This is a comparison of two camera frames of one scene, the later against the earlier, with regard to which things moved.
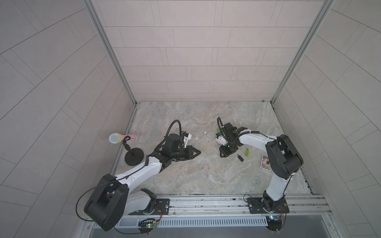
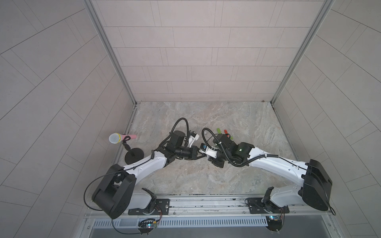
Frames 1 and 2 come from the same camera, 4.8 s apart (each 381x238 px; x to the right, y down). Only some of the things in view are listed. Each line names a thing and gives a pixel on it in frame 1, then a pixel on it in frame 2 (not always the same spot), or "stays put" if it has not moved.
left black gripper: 188,153 stays put
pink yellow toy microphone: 117,138 stays put
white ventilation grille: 217,221 stays put
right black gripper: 223,152 → 215,162
